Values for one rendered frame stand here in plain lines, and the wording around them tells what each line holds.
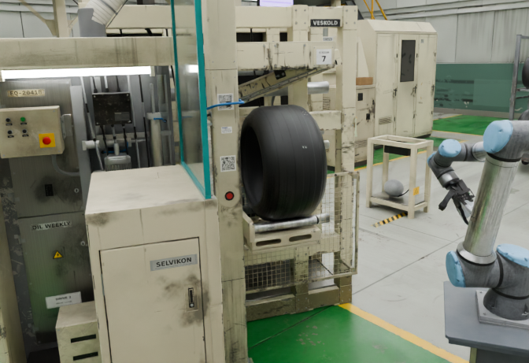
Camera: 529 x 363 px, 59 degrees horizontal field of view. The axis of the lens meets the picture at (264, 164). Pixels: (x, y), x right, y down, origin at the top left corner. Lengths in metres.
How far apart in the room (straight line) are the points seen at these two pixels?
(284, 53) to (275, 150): 0.64
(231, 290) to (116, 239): 1.05
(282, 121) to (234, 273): 0.80
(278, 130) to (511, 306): 1.22
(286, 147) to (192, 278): 0.80
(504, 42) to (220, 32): 12.07
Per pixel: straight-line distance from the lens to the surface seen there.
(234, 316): 2.51
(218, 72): 2.15
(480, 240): 2.03
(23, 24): 11.20
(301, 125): 2.17
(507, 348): 2.14
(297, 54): 2.54
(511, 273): 2.17
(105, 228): 1.49
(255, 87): 2.61
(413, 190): 5.09
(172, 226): 1.50
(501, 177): 1.89
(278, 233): 2.30
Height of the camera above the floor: 1.71
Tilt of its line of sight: 13 degrees down
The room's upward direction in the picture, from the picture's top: 1 degrees counter-clockwise
